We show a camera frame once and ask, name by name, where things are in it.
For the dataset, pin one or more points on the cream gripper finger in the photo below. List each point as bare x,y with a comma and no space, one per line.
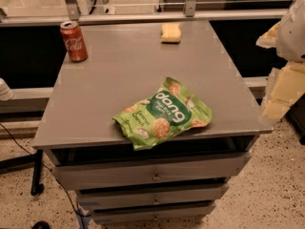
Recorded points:
268,39
284,87

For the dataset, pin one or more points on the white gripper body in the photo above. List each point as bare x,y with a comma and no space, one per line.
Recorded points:
293,35

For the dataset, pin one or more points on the yellow sponge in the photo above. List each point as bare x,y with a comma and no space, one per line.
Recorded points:
170,33

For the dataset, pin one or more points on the green rice chip bag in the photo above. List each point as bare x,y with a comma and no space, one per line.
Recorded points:
172,111

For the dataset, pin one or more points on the top grey drawer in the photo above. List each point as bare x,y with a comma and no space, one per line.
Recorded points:
150,171

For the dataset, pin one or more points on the grey drawer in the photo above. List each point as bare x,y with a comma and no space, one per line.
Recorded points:
153,212
150,171
154,196

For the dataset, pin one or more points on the middle grey drawer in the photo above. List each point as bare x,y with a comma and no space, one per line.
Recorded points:
154,196

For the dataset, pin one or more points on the grey drawer cabinet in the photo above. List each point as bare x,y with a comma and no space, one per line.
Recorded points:
129,63

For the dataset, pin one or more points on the bottom grey drawer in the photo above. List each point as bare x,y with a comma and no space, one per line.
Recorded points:
153,212

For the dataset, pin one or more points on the red Coca-Cola can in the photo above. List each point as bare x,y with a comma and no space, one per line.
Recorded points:
74,41

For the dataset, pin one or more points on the black stand leg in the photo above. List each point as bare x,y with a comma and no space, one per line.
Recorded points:
25,162

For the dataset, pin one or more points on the grey metal rail frame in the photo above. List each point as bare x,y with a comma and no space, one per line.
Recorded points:
53,12

